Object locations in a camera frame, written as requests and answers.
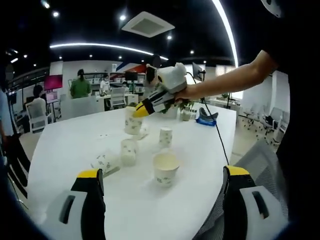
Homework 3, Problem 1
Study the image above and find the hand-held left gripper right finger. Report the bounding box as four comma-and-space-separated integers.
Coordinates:
222, 164, 289, 240

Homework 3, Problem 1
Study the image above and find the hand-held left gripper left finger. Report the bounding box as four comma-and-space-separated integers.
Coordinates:
45, 168, 108, 240

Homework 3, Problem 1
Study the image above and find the person's right hand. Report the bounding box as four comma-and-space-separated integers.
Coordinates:
174, 83, 201, 105

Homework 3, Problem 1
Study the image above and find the potted green plant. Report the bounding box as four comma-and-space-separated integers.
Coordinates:
153, 83, 196, 120

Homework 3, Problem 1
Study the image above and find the grey mesh office chair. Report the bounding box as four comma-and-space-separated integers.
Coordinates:
192, 138, 290, 240

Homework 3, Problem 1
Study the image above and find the blue packet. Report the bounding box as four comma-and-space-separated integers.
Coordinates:
194, 117, 218, 128

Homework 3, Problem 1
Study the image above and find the blue object on table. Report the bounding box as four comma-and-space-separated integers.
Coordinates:
198, 107, 219, 123

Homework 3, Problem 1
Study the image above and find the ceiling air vent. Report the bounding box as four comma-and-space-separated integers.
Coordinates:
121, 11, 176, 38

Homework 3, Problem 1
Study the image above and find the white table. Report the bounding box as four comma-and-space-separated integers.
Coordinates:
26, 101, 238, 240

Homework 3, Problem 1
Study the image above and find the long curved light strip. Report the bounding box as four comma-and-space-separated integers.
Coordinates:
49, 42, 170, 62

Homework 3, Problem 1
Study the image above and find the curved ceiling light strip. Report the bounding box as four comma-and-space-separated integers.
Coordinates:
211, 0, 240, 67

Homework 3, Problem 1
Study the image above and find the group of white office chairs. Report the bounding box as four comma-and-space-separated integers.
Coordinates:
239, 102, 288, 146

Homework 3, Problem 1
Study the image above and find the person's black shirt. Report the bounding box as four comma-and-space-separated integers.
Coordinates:
259, 0, 320, 221

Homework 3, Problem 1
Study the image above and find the white chest-worn device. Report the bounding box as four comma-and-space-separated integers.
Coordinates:
260, 0, 283, 18

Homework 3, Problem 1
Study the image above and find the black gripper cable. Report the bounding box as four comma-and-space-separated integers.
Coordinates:
186, 71, 230, 166

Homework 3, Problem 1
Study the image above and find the pink wall screen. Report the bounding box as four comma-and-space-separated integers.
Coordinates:
44, 74, 63, 91

